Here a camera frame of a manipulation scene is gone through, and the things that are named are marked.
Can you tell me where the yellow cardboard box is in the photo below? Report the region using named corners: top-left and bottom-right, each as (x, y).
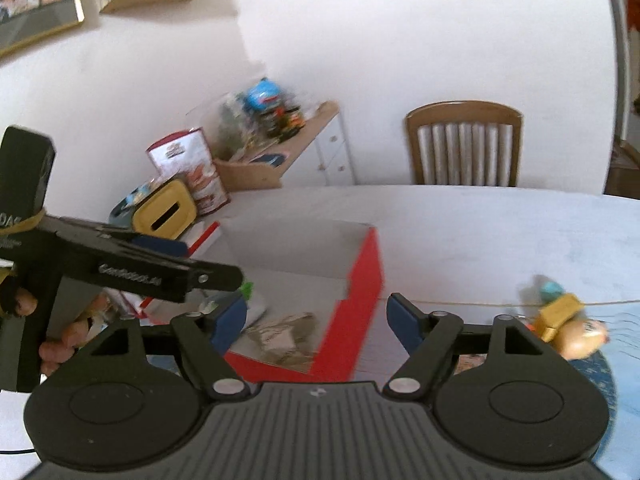
top-left (534, 294), bottom-right (585, 342)

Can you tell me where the yellow spotted plush toy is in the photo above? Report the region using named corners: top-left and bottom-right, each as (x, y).
top-left (552, 318), bottom-right (610, 361)

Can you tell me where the white plastic bag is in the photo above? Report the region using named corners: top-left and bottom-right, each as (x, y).
top-left (198, 282), bottom-right (267, 330)

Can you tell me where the person's left hand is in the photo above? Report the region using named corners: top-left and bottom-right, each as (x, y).
top-left (12, 286), bottom-right (109, 378)

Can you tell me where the yellow teal tissue box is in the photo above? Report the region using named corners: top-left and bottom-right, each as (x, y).
top-left (108, 177), bottom-right (198, 240)

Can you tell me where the red white cardboard box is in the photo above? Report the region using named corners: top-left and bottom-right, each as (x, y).
top-left (184, 218), bottom-right (384, 382)

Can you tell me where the red white snack bag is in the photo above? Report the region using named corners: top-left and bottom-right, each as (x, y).
top-left (146, 128), bottom-right (230, 216)

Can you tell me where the blue patterned table mat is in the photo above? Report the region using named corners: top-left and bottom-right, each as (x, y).
top-left (451, 349), bottom-right (622, 456)

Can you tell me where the wooden dining chair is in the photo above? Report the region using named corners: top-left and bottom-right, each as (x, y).
top-left (405, 101), bottom-right (524, 188)

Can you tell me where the wooden white sideboard cabinet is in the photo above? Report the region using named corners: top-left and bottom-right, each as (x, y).
top-left (215, 101), bottom-right (356, 193)

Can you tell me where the blue round toy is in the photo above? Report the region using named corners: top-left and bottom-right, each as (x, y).
top-left (244, 77), bottom-right (282, 112)

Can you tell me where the framed family picture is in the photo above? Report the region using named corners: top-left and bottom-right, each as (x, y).
top-left (0, 0), bottom-right (85, 58)

